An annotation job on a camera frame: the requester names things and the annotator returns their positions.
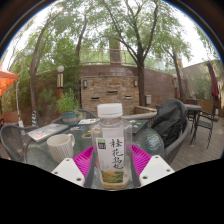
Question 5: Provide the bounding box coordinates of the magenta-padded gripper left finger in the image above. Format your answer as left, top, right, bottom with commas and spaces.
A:
51, 145, 98, 189

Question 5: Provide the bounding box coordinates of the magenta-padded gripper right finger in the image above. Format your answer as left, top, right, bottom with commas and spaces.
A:
129, 143, 175, 189

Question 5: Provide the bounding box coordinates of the clear plastic drink bottle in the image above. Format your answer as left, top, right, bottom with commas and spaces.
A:
90, 103, 134, 191

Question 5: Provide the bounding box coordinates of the white ribbed mug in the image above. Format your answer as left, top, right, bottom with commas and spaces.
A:
46, 133, 76, 163

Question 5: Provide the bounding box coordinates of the black laptop with stickers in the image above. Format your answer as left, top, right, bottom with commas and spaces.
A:
128, 118, 149, 135

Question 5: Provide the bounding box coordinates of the blue printed card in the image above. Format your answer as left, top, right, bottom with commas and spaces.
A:
69, 125, 87, 132

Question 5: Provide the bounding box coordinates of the white printed card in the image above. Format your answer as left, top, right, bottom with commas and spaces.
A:
78, 117, 101, 125

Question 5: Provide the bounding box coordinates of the silver laptop with stickers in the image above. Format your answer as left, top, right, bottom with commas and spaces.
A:
26, 123, 70, 143

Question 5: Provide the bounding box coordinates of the black backpack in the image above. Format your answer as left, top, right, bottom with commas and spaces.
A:
151, 98, 189, 148

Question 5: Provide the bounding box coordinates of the potted green plant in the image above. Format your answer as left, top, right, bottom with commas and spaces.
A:
54, 89, 81, 126

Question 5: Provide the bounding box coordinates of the yellow blue striped cone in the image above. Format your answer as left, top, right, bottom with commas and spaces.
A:
30, 110, 38, 127

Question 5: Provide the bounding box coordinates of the black metal chair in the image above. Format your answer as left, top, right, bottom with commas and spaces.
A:
189, 111, 216, 149

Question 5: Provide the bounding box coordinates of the tall dark-trunk tree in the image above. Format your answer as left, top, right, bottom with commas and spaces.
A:
99, 0, 168, 108

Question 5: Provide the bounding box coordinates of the leaning slim tree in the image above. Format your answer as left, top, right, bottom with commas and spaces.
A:
29, 16, 54, 125

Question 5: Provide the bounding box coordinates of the closed maroon patio umbrella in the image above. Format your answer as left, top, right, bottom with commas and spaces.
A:
206, 60, 220, 108

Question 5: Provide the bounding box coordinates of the orange patio umbrella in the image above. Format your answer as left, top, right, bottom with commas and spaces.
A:
0, 69, 25, 128

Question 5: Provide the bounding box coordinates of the globe-topped wooden lamp post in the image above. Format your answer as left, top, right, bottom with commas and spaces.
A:
172, 73, 179, 99
56, 65, 65, 101

